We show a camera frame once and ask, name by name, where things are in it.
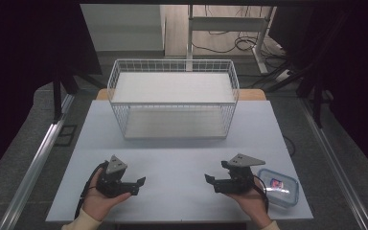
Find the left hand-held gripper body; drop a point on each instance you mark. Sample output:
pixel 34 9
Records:
pixel 110 187

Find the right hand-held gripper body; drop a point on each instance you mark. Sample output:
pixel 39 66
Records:
pixel 239 180

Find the person's left hand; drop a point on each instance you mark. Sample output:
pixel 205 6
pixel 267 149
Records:
pixel 97 202

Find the person's right hand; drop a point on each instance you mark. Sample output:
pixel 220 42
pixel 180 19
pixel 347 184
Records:
pixel 252 202

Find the clear food container blue rim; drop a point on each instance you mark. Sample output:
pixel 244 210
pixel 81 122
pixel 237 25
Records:
pixel 282 191

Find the black stand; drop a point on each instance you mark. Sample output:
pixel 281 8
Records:
pixel 316 96
pixel 57 96

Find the white power strip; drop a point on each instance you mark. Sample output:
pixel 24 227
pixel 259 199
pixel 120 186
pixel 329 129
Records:
pixel 282 75

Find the white cabinet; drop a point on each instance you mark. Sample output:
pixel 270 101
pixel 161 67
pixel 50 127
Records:
pixel 124 28

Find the aluminium rail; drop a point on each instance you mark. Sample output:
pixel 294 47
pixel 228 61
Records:
pixel 335 163
pixel 33 171

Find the white metal desk frame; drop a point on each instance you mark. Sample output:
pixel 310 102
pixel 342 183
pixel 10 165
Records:
pixel 226 24

